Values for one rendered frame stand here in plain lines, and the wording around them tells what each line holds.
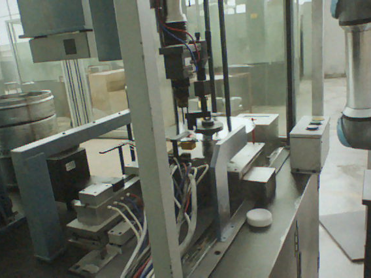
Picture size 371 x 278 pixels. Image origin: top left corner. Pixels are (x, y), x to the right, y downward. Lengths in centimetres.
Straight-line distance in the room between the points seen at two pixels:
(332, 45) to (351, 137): 832
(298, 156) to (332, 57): 826
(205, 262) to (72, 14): 86
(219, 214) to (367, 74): 61
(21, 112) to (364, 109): 118
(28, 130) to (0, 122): 10
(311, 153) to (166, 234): 81
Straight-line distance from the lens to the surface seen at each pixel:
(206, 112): 113
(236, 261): 87
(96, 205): 96
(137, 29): 52
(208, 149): 122
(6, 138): 146
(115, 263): 91
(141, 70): 52
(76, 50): 125
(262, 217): 100
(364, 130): 120
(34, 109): 145
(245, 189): 111
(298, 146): 131
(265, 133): 143
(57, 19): 130
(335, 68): 954
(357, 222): 255
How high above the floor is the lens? 125
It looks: 15 degrees down
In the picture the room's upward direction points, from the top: 6 degrees counter-clockwise
